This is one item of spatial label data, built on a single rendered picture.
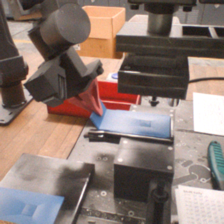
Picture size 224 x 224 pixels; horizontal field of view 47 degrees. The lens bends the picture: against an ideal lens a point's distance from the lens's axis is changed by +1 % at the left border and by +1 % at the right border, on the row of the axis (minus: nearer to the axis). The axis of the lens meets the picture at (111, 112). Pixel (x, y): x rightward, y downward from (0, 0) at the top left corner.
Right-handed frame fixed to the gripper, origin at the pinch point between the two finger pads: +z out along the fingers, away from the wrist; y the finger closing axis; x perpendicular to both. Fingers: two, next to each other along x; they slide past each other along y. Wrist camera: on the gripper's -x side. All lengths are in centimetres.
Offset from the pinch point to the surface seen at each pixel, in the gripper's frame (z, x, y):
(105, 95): 7.2, 23.3, -8.7
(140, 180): 8.9, -12.2, 6.7
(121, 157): 4.6, -10.3, 5.0
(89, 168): 7.0, -8.0, -4.3
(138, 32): -11.7, -3.3, 15.4
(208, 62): 137, 299, 8
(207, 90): 24.2, 35.7, 17.8
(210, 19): 124, 434, 30
